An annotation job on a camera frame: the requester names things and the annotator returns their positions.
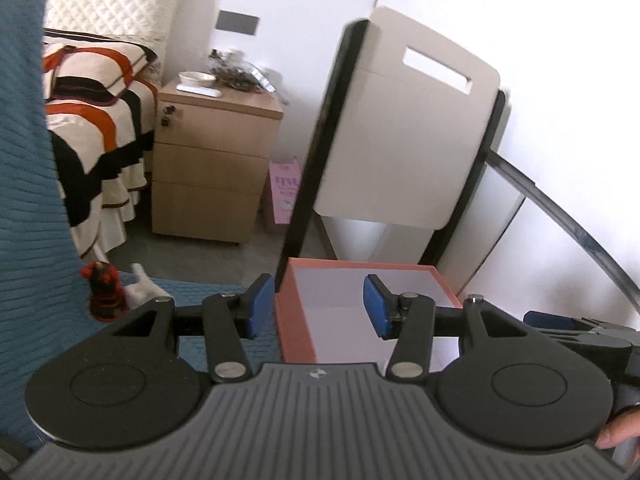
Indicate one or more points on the striped cream orange black blanket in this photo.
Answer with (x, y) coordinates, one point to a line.
(101, 98)

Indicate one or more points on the black red yarn doll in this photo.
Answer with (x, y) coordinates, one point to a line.
(107, 301)

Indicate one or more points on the wooden bedside drawer cabinet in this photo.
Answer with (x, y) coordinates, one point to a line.
(210, 162)

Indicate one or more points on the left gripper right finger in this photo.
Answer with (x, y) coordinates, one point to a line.
(494, 377)

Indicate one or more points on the white remote control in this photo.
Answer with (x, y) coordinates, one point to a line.
(199, 91)

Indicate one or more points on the white bowl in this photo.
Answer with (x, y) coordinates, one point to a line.
(194, 78)

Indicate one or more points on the grey wall switch plate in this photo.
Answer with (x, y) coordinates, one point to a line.
(238, 23)

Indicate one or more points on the dark curved metal rail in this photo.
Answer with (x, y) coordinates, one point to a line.
(527, 187)

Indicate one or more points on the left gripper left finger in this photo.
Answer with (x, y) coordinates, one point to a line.
(145, 375)

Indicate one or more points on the white plush toy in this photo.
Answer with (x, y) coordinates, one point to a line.
(142, 289)

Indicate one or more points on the clutter pile on cabinet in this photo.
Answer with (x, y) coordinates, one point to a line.
(232, 71)

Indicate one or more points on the pink paper bag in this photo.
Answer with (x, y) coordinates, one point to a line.
(279, 197)

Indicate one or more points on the person's right hand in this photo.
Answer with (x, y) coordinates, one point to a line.
(624, 430)

